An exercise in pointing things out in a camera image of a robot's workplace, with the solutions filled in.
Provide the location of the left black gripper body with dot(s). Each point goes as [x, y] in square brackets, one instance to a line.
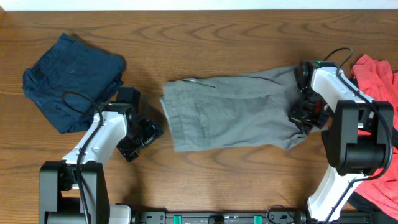
[143, 134]

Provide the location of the black garment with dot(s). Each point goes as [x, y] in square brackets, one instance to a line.
[380, 196]

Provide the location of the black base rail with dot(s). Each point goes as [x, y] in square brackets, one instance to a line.
[274, 215]

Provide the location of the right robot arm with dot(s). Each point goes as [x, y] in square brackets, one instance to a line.
[358, 143]

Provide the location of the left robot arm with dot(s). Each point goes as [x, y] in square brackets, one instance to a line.
[73, 189]

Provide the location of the folded navy blue shorts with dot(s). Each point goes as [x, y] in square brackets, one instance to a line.
[67, 78]

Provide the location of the grey shorts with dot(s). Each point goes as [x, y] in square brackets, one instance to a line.
[250, 109]

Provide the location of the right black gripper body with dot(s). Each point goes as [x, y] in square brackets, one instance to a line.
[305, 112]

